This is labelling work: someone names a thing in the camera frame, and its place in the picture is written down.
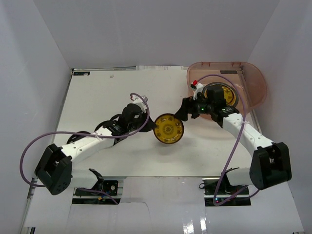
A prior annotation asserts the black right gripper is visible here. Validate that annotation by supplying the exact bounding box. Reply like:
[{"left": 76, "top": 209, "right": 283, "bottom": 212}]
[{"left": 174, "top": 93, "right": 214, "bottom": 122}]

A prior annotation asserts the yellow patterned plate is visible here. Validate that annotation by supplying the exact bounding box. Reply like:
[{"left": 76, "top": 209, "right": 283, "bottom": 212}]
[
  {"left": 203, "top": 82, "right": 239, "bottom": 107},
  {"left": 153, "top": 113, "right": 184, "bottom": 145}
]

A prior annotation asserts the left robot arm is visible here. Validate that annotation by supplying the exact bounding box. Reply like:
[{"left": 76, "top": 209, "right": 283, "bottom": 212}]
[{"left": 35, "top": 102, "right": 156, "bottom": 195}]

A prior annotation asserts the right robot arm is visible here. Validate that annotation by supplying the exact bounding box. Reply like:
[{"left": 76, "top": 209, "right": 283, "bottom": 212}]
[{"left": 175, "top": 83, "right": 292, "bottom": 195}]

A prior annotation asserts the pink translucent plastic bin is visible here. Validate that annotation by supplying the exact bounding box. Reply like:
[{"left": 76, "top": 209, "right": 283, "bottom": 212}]
[{"left": 187, "top": 61, "right": 267, "bottom": 113}]

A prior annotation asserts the black label sticker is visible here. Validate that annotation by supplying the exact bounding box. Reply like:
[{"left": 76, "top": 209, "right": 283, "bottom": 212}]
[{"left": 73, "top": 71, "right": 90, "bottom": 76}]

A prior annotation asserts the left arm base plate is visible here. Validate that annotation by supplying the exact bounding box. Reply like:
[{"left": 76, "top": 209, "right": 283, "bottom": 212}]
[{"left": 72, "top": 180, "right": 120, "bottom": 205}]

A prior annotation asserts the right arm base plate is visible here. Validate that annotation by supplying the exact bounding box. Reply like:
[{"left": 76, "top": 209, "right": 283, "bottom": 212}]
[{"left": 198, "top": 177, "right": 251, "bottom": 207}]

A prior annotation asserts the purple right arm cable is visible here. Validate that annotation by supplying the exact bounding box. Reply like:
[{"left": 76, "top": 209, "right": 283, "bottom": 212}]
[{"left": 192, "top": 74, "right": 260, "bottom": 207}]

